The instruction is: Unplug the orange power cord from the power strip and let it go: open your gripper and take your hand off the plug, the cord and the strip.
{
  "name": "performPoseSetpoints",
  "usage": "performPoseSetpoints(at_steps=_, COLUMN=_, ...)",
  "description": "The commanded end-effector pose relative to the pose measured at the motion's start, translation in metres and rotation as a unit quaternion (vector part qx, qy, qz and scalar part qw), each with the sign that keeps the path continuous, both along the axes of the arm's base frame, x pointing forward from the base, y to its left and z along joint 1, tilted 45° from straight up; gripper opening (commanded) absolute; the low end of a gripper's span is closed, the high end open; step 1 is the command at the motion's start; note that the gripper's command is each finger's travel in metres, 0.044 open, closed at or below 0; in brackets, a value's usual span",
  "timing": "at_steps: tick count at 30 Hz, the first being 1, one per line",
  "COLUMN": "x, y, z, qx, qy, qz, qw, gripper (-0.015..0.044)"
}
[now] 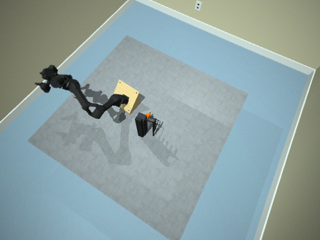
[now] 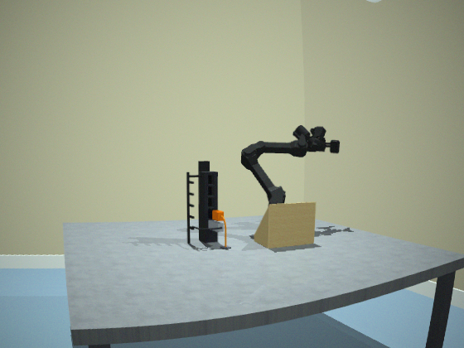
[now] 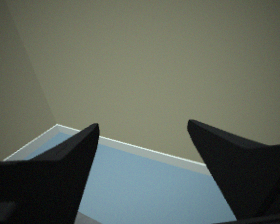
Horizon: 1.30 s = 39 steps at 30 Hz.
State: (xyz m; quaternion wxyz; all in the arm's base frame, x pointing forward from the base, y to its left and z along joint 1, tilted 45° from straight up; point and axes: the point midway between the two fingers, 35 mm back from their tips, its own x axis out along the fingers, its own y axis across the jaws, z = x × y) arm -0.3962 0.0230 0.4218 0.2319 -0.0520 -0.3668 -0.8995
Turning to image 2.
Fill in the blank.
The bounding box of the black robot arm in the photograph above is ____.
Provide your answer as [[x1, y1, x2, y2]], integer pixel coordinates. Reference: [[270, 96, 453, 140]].
[[241, 125, 326, 205]]

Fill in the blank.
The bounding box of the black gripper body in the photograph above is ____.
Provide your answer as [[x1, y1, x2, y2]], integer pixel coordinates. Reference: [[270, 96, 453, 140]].
[[307, 138, 340, 153]]

